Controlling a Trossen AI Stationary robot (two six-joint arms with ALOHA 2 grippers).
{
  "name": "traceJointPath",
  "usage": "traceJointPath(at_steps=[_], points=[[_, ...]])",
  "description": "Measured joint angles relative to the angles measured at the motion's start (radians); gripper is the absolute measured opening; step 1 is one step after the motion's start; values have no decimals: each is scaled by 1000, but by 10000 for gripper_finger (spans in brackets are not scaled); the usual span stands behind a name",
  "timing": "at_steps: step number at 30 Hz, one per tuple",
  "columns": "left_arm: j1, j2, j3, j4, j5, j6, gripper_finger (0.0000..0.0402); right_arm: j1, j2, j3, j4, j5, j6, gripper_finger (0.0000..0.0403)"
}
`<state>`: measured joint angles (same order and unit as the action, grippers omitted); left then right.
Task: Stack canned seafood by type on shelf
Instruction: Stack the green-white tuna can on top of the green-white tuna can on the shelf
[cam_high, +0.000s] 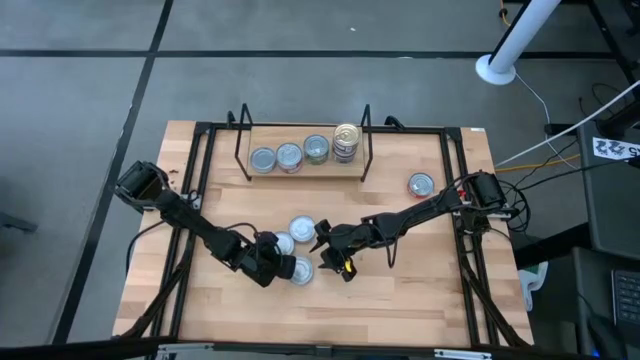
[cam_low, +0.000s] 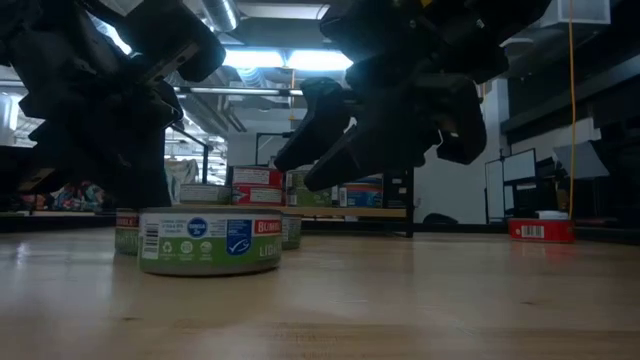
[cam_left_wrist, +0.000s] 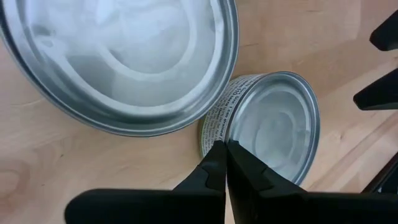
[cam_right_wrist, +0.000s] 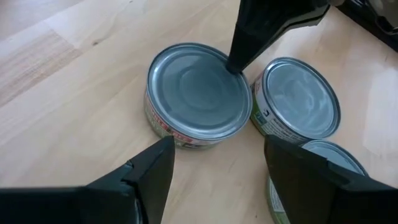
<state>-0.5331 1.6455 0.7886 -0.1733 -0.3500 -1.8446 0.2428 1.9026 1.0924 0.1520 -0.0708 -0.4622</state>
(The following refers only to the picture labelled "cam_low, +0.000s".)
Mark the colourful patterned quilt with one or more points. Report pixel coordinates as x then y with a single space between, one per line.
75 197

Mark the grey hanging cloth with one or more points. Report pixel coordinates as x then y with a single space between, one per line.
182 175

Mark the pink label silver lid can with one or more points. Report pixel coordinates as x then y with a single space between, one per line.
257 176
257 196

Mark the ceiling light panel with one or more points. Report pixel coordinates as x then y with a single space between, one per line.
260 59

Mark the white board panel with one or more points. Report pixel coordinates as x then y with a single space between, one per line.
495 192

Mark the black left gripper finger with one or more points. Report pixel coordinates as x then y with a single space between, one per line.
165 105
115 150

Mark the grey monitor screen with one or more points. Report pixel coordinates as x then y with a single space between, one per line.
520 165

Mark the white ceiling box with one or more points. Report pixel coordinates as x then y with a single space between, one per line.
580 12

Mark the long ceiling light rail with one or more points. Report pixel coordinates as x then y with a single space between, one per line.
225 90

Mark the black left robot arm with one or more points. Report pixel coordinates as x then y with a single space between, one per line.
40 20

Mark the grey slanted panel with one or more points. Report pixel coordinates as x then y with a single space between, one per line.
582 160

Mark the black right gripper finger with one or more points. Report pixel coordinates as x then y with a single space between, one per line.
320 120
350 155

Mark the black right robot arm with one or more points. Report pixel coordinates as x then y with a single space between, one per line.
475 30

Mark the silver ventilation duct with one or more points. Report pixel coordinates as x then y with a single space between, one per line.
220 15

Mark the black metal background frame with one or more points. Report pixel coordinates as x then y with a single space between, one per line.
265 134

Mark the red label short can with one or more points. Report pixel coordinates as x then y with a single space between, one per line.
542 231

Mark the small white object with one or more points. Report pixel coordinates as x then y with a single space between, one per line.
552 215

